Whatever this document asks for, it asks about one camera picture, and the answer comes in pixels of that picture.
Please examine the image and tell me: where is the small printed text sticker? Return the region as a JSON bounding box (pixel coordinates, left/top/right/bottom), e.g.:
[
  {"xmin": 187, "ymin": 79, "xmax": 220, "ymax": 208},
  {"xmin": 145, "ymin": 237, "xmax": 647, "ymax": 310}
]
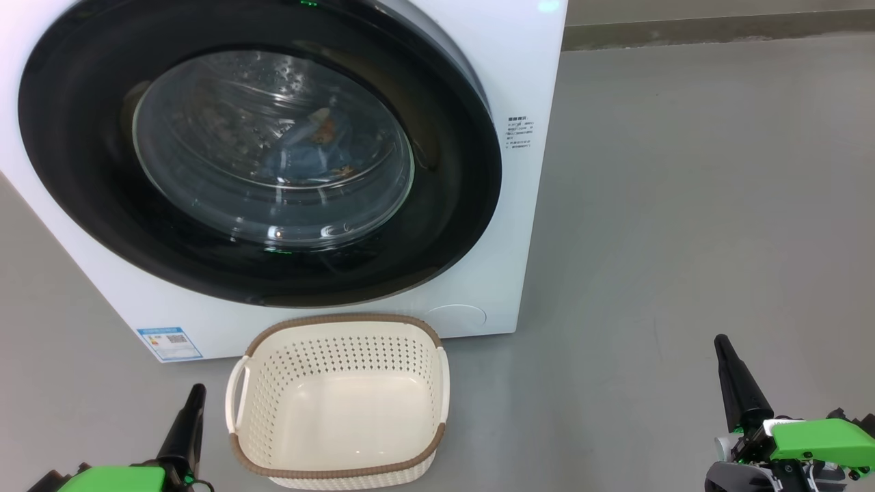
[{"xmin": 506, "ymin": 116, "xmax": 534, "ymax": 150}]

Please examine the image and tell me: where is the blue energy label sticker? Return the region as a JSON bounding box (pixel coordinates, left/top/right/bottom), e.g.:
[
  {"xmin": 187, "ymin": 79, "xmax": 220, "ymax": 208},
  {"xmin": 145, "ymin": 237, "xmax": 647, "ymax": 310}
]
[{"xmin": 135, "ymin": 327, "xmax": 204, "ymax": 361}]

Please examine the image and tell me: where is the round white filter cover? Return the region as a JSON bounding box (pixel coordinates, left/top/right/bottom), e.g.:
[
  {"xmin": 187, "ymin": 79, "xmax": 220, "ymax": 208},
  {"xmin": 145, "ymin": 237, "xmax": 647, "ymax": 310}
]
[{"xmin": 424, "ymin": 304, "xmax": 487, "ymax": 337}]

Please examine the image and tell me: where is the stainless steel washing machine drum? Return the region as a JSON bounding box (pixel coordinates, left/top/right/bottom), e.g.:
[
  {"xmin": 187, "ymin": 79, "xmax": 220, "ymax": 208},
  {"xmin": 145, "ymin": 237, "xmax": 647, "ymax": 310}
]
[{"xmin": 132, "ymin": 49, "xmax": 416, "ymax": 250}]

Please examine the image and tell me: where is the black round glass washer door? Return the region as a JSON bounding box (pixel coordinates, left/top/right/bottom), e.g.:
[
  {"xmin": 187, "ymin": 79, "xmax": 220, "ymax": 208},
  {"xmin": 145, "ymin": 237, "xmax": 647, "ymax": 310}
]
[{"xmin": 17, "ymin": 0, "xmax": 503, "ymax": 308}]

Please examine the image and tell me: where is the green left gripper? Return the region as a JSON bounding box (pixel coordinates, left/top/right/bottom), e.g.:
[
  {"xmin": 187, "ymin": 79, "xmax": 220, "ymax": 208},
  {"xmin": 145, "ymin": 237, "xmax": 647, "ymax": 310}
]
[{"xmin": 27, "ymin": 383, "xmax": 207, "ymax": 492}]

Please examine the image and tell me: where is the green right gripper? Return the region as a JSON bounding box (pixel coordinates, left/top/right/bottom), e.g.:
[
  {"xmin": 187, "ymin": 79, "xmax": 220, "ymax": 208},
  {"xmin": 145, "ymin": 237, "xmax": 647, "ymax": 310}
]
[{"xmin": 704, "ymin": 334, "xmax": 875, "ymax": 492}]

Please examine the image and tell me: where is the cream perforated laundry basket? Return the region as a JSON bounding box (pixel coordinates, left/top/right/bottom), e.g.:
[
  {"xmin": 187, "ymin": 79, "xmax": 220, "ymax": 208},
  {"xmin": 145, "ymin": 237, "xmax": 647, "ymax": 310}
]
[{"xmin": 225, "ymin": 314, "xmax": 450, "ymax": 491}]

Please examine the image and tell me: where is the white front-load washing machine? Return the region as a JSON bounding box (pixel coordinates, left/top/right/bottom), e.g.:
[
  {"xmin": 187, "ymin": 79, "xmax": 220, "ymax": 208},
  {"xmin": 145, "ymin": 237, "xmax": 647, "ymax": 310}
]
[{"xmin": 0, "ymin": 0, "xmax": 569, "ymax": 363}]

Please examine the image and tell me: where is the blue and white bear-print garment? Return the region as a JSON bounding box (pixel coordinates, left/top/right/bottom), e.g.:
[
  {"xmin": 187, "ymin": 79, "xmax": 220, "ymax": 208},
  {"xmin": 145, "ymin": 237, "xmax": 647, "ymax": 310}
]
[{"xmin": 294, "ymin": 107, "xmax": 339, "ymax": 146}]

